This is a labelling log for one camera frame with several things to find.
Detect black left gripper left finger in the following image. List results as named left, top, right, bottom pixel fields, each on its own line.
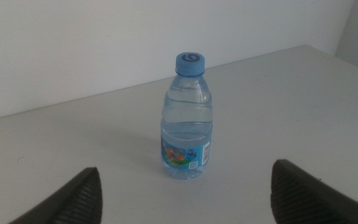
left=7, top=167, right=103, bottom=224

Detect clear water bottle blue cap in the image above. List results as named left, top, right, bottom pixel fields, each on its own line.
left=160, top=51, right=214, bottom=180

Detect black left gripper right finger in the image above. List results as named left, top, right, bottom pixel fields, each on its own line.
left=270, top=159, right=358, bottom=224

